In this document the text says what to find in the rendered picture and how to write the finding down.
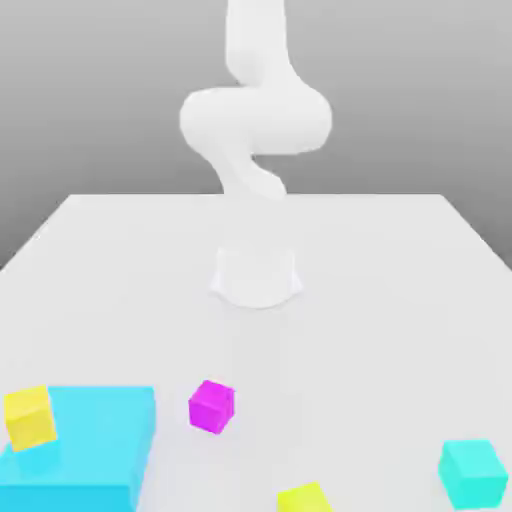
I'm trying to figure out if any small magenta cube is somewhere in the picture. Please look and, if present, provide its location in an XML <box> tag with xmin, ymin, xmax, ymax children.
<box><xmin>188</xmin><ymin>379</ymin><xmax>236</xmax><ymax>436</ymax></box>

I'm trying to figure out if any small lime yellow cube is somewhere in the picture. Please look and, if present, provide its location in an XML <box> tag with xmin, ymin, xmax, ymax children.
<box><xmin>276</xmin><ymin>481</ymin><xmax>334</xmax><ymax>512</ymax></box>

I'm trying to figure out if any small turquoise cube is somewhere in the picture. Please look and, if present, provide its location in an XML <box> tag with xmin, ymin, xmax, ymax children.
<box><xmin>437</xmin><ymin>438</ymin><xmax>510</xmax><ymax>512</ymax></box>

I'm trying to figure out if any large cyan box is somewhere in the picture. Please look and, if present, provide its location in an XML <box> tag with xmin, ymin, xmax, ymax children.
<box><xmin>0</xmin><ymin>385</ymin><xmax>156</xmax><ymax>512</ymax></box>

